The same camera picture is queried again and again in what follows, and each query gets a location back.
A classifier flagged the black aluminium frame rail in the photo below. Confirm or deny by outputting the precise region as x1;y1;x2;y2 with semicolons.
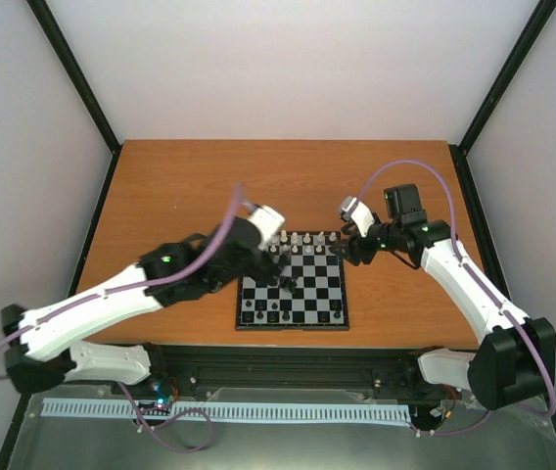
27;345;551;407

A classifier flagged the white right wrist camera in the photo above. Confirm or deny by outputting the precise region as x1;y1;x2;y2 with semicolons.
338;196;375;237

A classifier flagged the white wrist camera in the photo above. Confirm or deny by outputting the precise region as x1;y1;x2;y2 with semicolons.
338;196;375;237
248;206;286;245

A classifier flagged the black and white chessboard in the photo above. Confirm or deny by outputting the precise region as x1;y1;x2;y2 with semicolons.
235;230;349;331

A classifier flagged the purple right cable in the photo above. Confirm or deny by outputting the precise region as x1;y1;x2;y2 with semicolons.
353;159;556;437

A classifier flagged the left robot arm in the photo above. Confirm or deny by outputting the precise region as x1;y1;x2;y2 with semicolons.
1;214;286;395

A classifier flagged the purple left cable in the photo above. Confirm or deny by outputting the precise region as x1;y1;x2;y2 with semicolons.
0;183;255;381

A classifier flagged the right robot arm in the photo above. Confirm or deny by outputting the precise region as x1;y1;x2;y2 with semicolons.
331;184;556;410

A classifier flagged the white slotted cable duct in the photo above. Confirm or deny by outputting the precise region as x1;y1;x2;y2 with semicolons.
39;398;411;427

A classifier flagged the purple cable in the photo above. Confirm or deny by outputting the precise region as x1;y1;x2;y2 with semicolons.
353;159;556;437
0;183;255;381

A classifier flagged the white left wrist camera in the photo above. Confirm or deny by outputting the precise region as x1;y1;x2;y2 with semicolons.
248;206;286;245

